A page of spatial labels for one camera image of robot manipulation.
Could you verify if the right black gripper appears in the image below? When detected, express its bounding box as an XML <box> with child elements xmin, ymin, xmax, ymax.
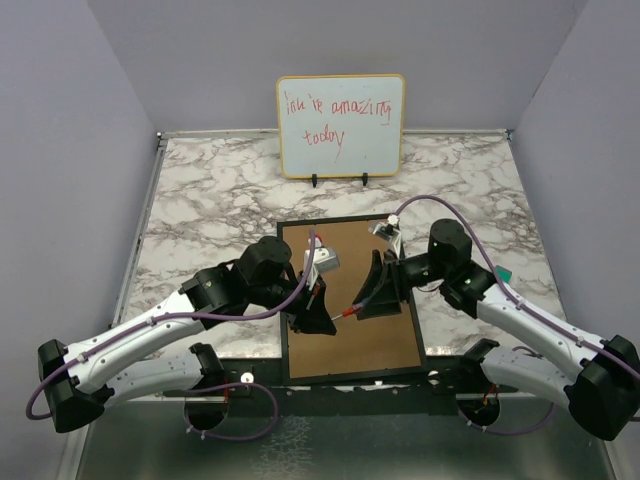
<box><xmin>352</xmin><ymin>249</ymin><xmax>449</xmax><ymax>320</ymax></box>

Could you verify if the black picture frame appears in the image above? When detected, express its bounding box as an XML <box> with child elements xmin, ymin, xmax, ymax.
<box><xmin>277</xmin><ymin>215</ymin><xmax>426</xmax><ymax>385</ymax></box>

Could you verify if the yellow-framed whiteboard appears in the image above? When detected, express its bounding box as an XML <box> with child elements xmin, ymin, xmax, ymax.
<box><xmin>276</xmin><ymin>74</ymin><xmax>406</xmax><ymax>179</ymax></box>

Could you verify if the black whiteboard stand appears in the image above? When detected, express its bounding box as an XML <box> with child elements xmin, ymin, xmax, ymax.
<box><xmin>310</xmin><ymin>172</ymin><xmax>370</xmax><ymax>188</ymax></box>

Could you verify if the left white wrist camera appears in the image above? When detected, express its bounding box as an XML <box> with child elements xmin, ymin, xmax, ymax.
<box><xmin>303</xmin><ymin>235</ymin><xmax>340</xmax><ymax>290</ymax></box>

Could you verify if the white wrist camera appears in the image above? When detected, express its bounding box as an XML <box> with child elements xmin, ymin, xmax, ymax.
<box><xmin>303</xmin><ymin>235</ymin><xmax>340</xmax><ymax>290</ymax></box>
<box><xmin>369</xmin><ymin>213</ymin><xmax>402</xmax><ymax>258</ymax></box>

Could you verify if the teal green eraser block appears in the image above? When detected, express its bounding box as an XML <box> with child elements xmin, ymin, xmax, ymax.
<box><xmin>495</xmin><ymin>265</ymin><xmax>512</xmax><ymax>284</ymax></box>

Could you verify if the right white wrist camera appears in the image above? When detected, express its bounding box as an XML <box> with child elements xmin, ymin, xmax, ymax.
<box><xmin>369</xmin><ymin>213</ymin><xmax>402</xmax><ymax>258</ymax></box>

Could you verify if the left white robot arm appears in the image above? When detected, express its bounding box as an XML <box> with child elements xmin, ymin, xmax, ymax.
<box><xmin>32</xmin><ymin>235</ymin><xmax>339</xmax><ymax>433</ymax></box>

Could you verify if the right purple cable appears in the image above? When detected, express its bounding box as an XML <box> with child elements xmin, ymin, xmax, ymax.
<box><xmin>387</xmin><ymin>195</ymin><xmax>640</xmax><ymax>435</ymax></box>

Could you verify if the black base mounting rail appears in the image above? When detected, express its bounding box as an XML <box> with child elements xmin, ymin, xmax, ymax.
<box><xmin>164</xmin><ymin>349</ymin><xmax>521</xmax><ymax>416</ymax></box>

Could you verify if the aluminium table edge rail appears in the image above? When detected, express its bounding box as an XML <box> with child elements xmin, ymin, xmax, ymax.
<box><xmin>106</xmin><ymin>132</ymin><xmax>168</xmax><ymax>332</ymax></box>

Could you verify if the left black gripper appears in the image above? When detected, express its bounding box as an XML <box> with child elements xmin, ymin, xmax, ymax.
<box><xmin>249</xmin><ymin>269</ymin><xmax>338</xmax><ymax>336</ymax></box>

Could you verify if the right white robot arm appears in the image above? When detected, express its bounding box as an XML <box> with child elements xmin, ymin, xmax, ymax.
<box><xmin>354</xmin><ymin>215</ymin><xmax>639</xmax><ymax>441</ymax></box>

